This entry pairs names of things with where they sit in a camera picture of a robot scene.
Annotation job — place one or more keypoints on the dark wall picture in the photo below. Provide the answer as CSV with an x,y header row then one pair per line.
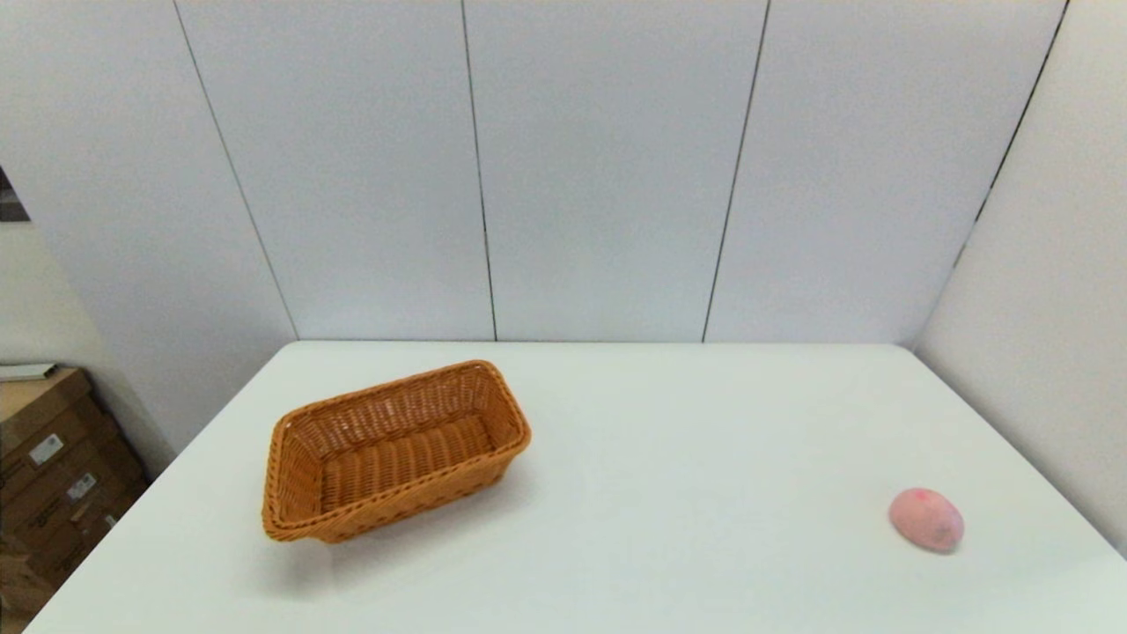
x,y
9,202

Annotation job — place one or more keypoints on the low cardboard box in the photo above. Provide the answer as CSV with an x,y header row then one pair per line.
x,y
13,590

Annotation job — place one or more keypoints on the flat white item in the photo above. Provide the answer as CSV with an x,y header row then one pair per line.
x,y
25,372

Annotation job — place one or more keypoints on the orange woven wicker basket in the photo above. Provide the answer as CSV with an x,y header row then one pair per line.
x,y
401,458

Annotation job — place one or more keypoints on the small cardboard box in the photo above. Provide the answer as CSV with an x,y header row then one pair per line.
x,y
40,401

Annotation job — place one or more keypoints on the pink peach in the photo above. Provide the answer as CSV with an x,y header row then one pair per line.
x,y
924,519

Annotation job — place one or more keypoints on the cardboard box with white labels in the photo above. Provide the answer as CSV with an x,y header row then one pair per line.
x,y
62,493

